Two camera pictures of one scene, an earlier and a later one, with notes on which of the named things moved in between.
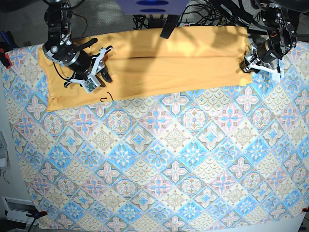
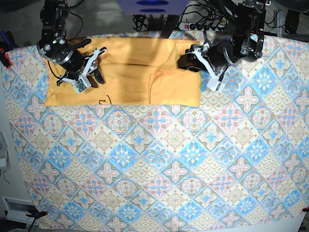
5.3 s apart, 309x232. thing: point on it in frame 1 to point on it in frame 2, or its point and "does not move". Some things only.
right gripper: [251, 63] to [197, 57]
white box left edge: [5, 163] does not move
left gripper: [95, 75] to [83, 81]
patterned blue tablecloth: [233, 156] does not move
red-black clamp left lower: [37, 215] does not move
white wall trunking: [16, 209] does not move
